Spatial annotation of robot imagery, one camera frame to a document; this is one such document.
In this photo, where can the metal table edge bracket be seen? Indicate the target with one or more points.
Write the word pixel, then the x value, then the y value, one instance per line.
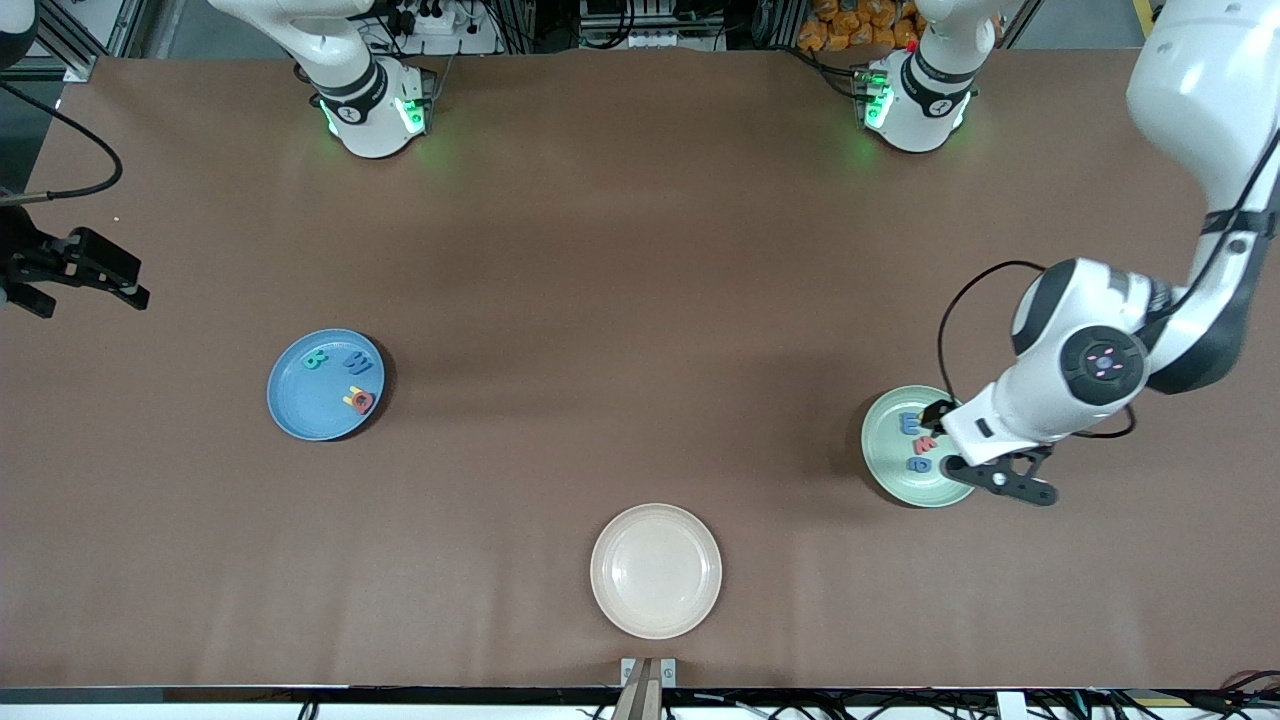
pixel 668 672

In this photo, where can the beige plate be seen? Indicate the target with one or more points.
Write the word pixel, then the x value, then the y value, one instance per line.
pixel 655 571

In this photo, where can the green plate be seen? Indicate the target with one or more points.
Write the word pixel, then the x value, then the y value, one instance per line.
pixel 895 480

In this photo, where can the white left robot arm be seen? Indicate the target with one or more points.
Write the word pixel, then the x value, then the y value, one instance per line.
pixel 1200 90

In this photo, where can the blue lowercase letter a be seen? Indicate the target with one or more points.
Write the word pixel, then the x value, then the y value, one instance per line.
pixel 918 465

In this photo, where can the aluminium frame post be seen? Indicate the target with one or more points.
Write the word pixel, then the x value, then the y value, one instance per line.
pixel 85 45

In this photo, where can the red lowercase letter w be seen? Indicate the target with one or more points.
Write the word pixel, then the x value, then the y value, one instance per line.
pixel 925 445

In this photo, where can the blue uppercase letter W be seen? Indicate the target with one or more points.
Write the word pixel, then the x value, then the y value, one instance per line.
pixel 358 363

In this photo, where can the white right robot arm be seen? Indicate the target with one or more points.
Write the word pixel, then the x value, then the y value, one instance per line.
pixel 365 110

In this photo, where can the orange packets pile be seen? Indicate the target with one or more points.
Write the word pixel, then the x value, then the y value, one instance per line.
pixel 860 28

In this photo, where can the teal lowercase letter b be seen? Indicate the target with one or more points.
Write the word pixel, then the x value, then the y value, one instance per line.
pixel 317 359

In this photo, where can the blue lowercase letter m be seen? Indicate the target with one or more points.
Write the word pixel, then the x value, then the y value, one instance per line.
pixel 908 423

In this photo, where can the yellow uppercase letter H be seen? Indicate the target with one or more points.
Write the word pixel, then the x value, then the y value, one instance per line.
pixel 348 400

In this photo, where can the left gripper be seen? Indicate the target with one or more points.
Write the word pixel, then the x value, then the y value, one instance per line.
pixel 938 413

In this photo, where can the white power strip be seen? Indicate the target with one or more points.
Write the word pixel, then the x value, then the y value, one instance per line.
pixel 430 20

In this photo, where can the red uppercase letter Q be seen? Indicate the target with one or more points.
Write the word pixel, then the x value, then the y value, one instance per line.
pixel 371 402

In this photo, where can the wooden strut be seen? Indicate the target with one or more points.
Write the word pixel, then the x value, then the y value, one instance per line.
pixel 640 700

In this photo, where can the blue plate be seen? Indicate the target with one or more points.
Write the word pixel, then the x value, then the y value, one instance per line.
pixel 310 400

